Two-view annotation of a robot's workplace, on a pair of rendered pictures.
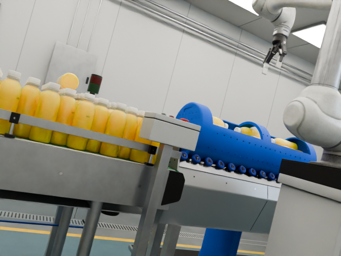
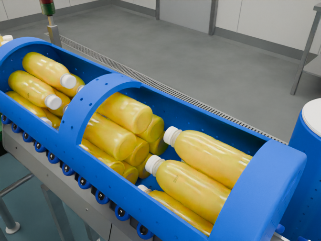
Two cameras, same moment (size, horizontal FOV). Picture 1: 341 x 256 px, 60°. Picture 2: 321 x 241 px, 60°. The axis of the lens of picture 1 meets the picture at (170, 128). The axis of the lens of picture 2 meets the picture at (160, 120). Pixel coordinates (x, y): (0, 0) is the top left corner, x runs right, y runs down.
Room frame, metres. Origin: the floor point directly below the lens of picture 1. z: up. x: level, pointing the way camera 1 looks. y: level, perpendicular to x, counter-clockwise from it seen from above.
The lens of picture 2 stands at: (1.60, -1.04, 1.55)
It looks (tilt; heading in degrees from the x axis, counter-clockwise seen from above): 37 degrees down; 68
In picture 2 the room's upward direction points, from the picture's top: straight up
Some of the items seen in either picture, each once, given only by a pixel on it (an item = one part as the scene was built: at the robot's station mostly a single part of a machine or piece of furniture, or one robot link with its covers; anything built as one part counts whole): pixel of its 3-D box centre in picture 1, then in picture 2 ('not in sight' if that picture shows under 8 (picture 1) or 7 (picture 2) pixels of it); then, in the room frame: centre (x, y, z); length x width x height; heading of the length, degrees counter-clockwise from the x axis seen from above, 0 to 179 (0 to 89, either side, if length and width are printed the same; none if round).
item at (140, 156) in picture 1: (143, 138); not in sight; (1.22, 0.10, 1.00); 0.07 x 0.07 x 0.19
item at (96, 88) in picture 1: (93, 88); (48, 7); (1.62, 0.46, 1.18); 0.06 x 0.06 x 0.05
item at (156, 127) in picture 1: (170, 131); not in sight; (1.13, 0.00, 1.05); 0.20 x 0.10 x 0.10; 118
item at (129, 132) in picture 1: (126, 133); not in sight; (1.22, 0.17, 1.00); 0.07 x 0.07 x 0.19
